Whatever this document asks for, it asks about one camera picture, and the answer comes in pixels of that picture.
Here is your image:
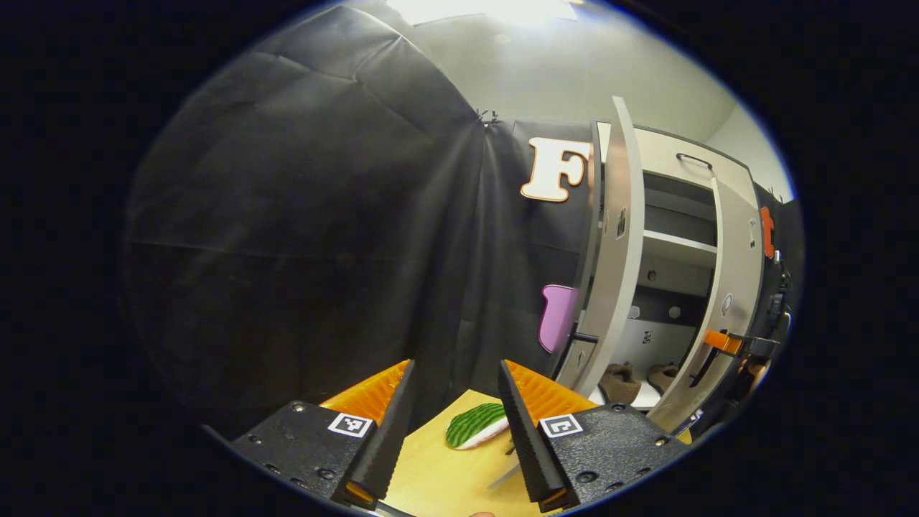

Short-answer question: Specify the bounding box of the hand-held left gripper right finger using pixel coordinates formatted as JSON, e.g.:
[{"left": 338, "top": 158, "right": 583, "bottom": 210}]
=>
[{"left": 498, "top": 359, "right": 691, "bottom": 513}]

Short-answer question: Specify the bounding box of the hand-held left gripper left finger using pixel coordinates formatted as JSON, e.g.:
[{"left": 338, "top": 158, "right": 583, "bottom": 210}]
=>
[{"left": 231, "top": 359, "right": 417, "bottom": 512}]

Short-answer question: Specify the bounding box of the black door handle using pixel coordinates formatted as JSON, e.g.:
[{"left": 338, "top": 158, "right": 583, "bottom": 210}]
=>
[
  {"left": 549, "top": 323, "right": 600, "bottom": 378},
  {"left": 689, "top": 330, "right": 730, "bottom": 389}
]

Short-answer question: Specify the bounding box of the white cabinet door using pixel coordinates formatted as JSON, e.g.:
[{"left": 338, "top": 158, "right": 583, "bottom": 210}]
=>
[
  {"left": 646, "top": 176, "right": 766, "bottom": 433},
  {"left": 556, "top": 96, "right": 647, "bottom": 400}
]

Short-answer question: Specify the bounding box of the white shoe cabinet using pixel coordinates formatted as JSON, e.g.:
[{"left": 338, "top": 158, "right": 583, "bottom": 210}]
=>
[{"left": 554, "top": 96, "right": 792, "bottom": 433}]

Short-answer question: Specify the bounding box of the white cabinet shelf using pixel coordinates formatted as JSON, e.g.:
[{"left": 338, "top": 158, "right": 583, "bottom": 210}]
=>
[{"left": 642, "top": 229, "right": 719, "bottom": 254}]

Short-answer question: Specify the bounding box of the cream cabinet drawer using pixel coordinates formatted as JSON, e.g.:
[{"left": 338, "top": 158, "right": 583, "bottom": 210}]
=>
[{"left": 596, "top": 121, "right": 759, "bottom": 210}]

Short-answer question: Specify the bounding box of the green striped watermelon toy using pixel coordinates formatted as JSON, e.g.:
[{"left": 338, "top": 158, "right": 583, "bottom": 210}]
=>
[{"left": 445, "top": 402, "right": 511, "bottom": 452}]

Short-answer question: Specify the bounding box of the black backdrop cloth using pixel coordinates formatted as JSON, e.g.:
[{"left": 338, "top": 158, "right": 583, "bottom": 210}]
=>
[{"left": 122, "top": 4, "right": 799, "bottom": 435}]

